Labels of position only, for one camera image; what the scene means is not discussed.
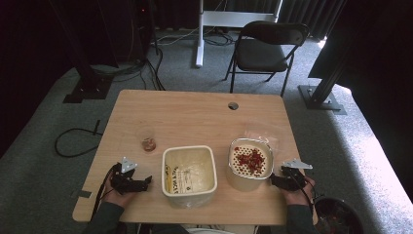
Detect person's right hand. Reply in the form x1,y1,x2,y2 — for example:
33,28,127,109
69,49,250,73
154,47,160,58
280,175,317,207

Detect black folding chair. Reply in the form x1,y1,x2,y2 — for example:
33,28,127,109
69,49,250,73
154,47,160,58
223,19,311,98

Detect grey tape strip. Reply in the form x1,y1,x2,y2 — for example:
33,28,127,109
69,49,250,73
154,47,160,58
70,189,93,200

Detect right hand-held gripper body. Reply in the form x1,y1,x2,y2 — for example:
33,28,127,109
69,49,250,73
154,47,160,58
280,158,314,192

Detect black metal stand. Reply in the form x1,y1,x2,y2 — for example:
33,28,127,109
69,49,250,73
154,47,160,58
48,0,115,104
297,0,356,116

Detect clear crumpled plastic bag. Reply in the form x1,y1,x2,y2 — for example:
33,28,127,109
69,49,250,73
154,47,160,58
243,125,281,152

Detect small clear cup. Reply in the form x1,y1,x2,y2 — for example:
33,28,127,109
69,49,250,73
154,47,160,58
139,130,158,153

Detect white desk frame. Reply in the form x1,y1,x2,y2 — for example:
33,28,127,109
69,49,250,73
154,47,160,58
194,0,284,68

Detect bundle of black cables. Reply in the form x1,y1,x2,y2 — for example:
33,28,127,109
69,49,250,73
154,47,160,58
91,45,168,92

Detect dark curtain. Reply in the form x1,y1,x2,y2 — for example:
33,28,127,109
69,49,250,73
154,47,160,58
278,0,347,41

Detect dark bowl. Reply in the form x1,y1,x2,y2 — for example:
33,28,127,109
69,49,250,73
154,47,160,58
313,196,365,234

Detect white perforated strainer basket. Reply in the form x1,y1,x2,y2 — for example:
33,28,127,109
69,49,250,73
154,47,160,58
227,137,275,180

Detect cream round outer pot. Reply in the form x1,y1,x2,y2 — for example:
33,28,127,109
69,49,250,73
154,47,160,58
225,162,272,193

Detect clear printed plastic bag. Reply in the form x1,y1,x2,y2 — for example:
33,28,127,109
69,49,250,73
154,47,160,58
165,155,203,196

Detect white rounded object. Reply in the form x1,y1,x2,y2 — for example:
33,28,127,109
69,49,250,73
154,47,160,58
185,227,237,234

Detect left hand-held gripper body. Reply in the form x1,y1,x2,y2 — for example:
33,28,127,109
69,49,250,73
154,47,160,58
110,156,148,196

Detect person's left hand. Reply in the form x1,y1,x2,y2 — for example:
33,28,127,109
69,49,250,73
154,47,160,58
102,171,138,208

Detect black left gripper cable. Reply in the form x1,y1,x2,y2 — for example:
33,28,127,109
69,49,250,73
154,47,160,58
91,163,121,222

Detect black floor cable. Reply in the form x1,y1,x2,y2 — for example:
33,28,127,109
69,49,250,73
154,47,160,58
54,119,105,159

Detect cream square plastic container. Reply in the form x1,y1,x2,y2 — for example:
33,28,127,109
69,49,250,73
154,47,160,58
161,144,218,209

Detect pile of red berries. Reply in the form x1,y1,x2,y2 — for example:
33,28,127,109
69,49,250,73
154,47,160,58
234,146,267,176

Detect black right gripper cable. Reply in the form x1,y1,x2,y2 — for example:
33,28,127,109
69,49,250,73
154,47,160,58
289,169,319,211

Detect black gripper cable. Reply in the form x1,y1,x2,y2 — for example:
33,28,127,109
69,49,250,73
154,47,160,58
289,169,319,211
91,163,121,222

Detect white floor cables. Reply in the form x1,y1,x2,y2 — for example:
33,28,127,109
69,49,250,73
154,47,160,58
151,26,236,47

